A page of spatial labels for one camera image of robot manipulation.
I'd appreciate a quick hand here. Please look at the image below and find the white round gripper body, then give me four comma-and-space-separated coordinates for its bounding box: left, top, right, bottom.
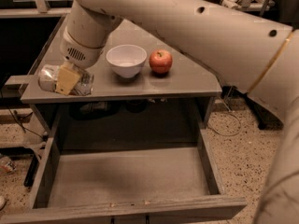
60, 29, 102, 69

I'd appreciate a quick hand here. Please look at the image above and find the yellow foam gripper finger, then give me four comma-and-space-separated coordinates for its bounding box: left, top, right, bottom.
55, 62, 82, 95

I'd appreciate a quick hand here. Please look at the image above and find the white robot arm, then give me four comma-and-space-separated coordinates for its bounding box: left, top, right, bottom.
68, 0, 299, 224

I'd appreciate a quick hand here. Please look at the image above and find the grey counter cabinet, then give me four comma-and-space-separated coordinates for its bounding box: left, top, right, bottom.
20, 16, 223, 133

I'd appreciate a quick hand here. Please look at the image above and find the grey open top drawer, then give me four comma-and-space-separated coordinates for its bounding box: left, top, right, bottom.
0, 105, 248, 224

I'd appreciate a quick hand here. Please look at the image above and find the white bowl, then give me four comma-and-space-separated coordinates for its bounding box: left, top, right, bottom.
106, 44, 147, 78

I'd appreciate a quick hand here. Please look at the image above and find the red apple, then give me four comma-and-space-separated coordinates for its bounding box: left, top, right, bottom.
149, 49, 173, 75

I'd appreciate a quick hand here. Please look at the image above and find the crumpled packet on floor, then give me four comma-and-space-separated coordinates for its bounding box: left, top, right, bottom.
0, 155, 16, 173

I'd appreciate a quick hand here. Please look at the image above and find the white power cable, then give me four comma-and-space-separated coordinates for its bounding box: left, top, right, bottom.
207, 96, 243, 138

